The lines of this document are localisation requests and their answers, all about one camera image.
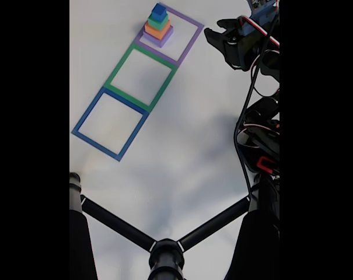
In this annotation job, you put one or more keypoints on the small blue cube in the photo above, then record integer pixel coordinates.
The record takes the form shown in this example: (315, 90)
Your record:
(159, 11)

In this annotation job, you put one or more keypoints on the purple square frame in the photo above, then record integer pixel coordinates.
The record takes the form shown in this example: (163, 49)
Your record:
(190, 43)

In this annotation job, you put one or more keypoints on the gripper camera circuit board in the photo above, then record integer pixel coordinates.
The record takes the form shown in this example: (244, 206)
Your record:
(262, 13)

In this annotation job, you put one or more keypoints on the purple foam block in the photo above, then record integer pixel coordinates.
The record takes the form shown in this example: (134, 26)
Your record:
(163, 41)

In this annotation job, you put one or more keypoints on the blue square frame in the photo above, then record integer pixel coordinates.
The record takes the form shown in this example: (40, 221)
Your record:
(132, 137)

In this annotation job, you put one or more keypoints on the red clamp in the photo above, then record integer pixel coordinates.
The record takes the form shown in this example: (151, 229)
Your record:
(262, 164)

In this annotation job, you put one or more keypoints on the green foam block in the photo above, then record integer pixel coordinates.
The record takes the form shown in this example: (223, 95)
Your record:
(156, 24)

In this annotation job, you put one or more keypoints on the green square frame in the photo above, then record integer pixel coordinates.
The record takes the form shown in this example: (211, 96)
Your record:
(163, 87)

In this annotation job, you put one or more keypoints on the orange foam block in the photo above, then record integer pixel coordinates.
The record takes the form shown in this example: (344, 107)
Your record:
(154, 32)

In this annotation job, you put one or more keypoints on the black camera tripod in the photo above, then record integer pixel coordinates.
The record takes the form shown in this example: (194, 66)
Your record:
(166, 256)

